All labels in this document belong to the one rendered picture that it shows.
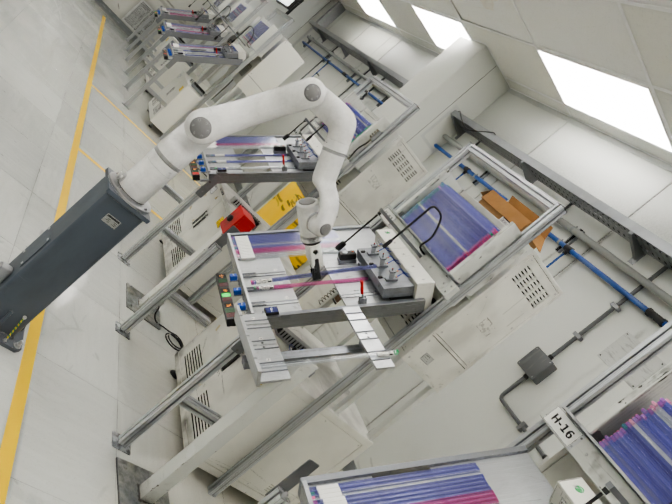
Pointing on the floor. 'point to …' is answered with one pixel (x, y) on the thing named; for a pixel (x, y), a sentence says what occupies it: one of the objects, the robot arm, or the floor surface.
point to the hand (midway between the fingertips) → (315, 273)
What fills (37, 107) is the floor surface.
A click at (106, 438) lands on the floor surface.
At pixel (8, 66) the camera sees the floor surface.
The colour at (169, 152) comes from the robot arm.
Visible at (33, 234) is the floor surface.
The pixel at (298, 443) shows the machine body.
